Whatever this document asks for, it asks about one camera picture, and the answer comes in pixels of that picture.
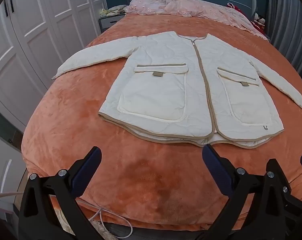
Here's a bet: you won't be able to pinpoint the white panelled wardrobe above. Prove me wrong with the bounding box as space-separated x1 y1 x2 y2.
0 0 109 132

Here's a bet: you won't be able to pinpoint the grey nightstand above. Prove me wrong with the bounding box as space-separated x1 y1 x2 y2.
98 14 126 33

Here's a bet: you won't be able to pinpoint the pink floral quilt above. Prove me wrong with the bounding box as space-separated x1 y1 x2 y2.
123 0 270 40

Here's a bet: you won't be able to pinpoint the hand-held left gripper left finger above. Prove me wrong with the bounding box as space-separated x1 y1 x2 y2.
18 146 131 240

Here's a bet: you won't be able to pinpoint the orange plush blanket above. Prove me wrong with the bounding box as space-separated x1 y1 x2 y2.
21 12 302 231

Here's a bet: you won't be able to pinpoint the small plush toys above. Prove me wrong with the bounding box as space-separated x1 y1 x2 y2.
253 12 266 27

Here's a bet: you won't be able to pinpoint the grey curtain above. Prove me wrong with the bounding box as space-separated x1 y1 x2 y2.
266 0 302 90

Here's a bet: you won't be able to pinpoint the thick white hose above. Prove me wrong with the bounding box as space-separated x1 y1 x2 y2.
0 191 25 201

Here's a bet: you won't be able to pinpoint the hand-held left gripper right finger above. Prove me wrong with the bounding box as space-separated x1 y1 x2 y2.
196 145 287 240

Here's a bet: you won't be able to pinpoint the cream quilted jacket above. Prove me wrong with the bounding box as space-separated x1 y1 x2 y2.
51 31 302 149

